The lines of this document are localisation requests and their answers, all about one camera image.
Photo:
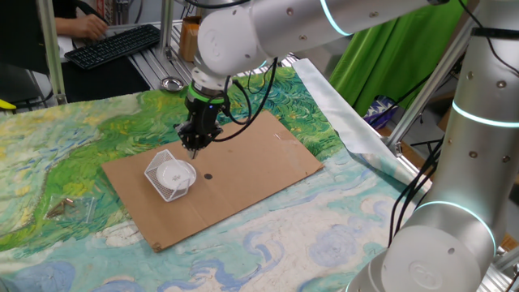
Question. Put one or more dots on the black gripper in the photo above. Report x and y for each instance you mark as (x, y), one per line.
(202, 117)

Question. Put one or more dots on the white plate with flower print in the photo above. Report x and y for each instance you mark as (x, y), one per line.
(172, 174)

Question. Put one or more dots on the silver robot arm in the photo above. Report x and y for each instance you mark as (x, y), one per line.
(446, 243)

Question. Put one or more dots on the person's bare forearm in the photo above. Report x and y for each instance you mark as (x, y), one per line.
(64, 25)

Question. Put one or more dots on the person's bare hand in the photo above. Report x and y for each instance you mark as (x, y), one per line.
(91, 27)

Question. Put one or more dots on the brown cardboard sheet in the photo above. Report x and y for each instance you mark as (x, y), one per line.
(251, 162)

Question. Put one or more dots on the small metal dish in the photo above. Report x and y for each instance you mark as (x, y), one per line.
(172, 84)

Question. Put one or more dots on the painted landscape tablecloth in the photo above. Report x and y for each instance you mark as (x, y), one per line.
(121, 117)

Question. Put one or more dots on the black desk mat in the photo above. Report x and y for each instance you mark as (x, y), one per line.
(105, 81)

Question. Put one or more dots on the black keyboard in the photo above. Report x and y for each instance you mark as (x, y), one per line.
(113, 45)

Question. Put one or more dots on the clear plastic bag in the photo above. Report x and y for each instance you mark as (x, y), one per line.
(69, 211)

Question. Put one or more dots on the blue white patterned bag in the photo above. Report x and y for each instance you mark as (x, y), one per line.
(379, 113)

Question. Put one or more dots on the yellow object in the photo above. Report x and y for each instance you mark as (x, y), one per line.
(6, 105)

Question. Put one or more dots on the green curtain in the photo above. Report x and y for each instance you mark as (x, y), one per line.
(385, 61)

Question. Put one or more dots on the aluminium frame post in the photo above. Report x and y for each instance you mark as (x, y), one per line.
(52, 48)
(430, 85)
(166, 28)

